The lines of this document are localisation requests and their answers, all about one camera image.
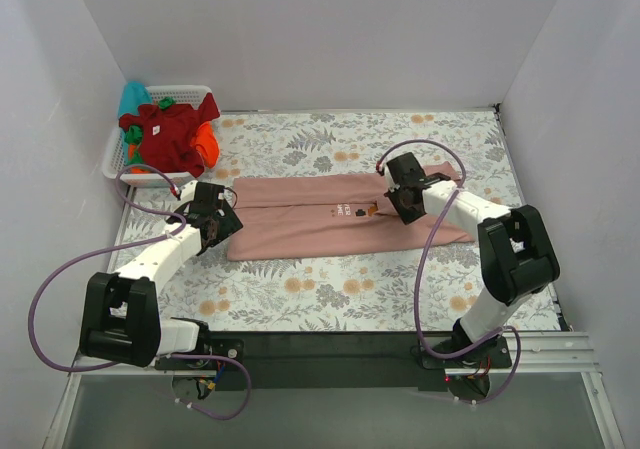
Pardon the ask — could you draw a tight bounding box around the dark red t-shirt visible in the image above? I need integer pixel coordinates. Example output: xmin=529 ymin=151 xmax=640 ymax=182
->
xmin=119 ymin=93 xmax=220 ymax=177

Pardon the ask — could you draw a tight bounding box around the pink printed t-shirt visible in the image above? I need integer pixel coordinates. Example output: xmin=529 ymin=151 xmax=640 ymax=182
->
xmin=227 ymin=173 xmax=437 ymax=261

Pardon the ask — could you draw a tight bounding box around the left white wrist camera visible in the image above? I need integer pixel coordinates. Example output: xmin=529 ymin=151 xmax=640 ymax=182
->
xmin=171 ymin=180 xmax=197 ymax=203

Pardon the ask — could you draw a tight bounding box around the floral table mat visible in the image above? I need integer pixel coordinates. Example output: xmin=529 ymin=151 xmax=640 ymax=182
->
xmin=99 ymin=109 xmax=561 ymax=333

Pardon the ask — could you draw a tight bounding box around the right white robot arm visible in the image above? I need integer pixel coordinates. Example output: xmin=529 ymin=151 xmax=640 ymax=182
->
xmin=376 ymin=152 xmax=560 ymax=367

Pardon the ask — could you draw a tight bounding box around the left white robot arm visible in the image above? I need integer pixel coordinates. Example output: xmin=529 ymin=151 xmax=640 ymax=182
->
xmin=79 ymin=182 xmax=243 ymax=369

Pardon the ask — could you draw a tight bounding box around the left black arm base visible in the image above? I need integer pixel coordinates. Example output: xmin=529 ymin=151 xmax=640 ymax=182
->
xmin=152 ymin=338 xmax=246 ymax=402

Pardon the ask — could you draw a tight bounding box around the orange t-shirt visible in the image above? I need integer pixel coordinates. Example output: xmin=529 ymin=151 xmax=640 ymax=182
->
xmin=122 ymin=121 xmax=220 ymax=168

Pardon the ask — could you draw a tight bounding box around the white plastic laundry basket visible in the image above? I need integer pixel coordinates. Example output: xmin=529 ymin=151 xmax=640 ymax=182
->
xmin=101 ymin=85 xmax=211 ymax=188

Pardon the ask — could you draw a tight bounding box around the aluminium frame rail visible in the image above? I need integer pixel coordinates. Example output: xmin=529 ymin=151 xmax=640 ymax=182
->
xmin=80 ymin=331 xmax=602 ymax=376

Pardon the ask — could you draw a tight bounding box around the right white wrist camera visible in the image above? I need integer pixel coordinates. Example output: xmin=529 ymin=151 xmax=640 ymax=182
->
xmin=376 ymin=163 xmax=397 ymax=191

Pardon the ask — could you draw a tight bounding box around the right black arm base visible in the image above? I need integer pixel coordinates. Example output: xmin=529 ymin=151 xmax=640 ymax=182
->
xmin=410 ymin=328 xmax=522 ymax=406

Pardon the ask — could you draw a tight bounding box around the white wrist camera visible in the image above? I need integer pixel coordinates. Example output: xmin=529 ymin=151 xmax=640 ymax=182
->
xmin=376 ymin=163 xmax=397 ymax=191
xmin=171 ymin=180 xmax=197 ymax=203

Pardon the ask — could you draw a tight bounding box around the teal t-shirt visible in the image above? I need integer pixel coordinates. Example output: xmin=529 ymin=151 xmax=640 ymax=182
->
xmin=118 ymin=81 xmax=152 ymax=117

